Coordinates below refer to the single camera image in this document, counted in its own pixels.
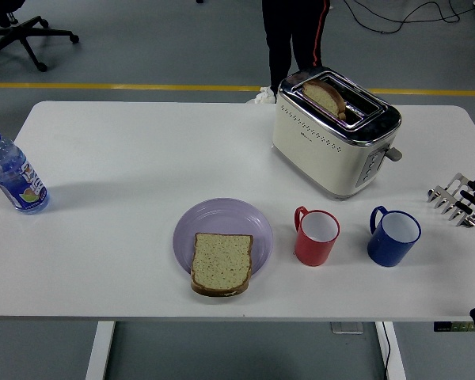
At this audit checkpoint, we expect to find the square bread slice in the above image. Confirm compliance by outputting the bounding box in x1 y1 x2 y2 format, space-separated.
190 232 255 298

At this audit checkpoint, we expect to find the black table leg cable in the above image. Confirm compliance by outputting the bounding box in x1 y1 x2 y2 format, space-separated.
381 322 393 380

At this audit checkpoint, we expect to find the black table control panel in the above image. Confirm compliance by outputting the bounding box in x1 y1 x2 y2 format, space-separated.
433 321 475 333

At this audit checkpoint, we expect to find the purple plate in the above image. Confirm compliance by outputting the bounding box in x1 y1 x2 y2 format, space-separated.
172 197 274 283

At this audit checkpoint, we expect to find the blue enamel cup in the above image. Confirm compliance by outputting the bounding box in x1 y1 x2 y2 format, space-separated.
367 204 423 268

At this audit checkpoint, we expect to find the grey under-table bracket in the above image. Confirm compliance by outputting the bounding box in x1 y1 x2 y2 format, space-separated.
331 322 365 336

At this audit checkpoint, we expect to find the rounded bread slice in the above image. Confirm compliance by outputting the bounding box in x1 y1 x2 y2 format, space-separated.
302 79 347 121

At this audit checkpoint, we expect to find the black floor cable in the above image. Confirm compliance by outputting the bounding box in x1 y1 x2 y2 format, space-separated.
342 0 475 35

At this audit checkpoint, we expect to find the black office chair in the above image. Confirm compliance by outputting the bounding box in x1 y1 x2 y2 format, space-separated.
0 0 81 74

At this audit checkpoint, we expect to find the red enamel cup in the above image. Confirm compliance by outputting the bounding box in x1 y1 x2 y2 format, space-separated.
293 205 341 268

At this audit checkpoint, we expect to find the blue-capped drink bottle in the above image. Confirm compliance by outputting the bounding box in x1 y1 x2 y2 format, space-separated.
0 124 51 215

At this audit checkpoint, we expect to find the person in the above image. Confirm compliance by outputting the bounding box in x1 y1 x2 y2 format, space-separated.
254 0 332 105

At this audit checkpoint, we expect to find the metal toast rack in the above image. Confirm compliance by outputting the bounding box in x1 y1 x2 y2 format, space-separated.
426 172 475 229

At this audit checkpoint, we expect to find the cream and chrome toaster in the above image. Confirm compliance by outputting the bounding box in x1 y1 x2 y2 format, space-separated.
272 65 404 202

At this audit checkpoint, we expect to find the white table leg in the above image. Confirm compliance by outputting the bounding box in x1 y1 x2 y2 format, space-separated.
374 321 407 380
85 321 116 380

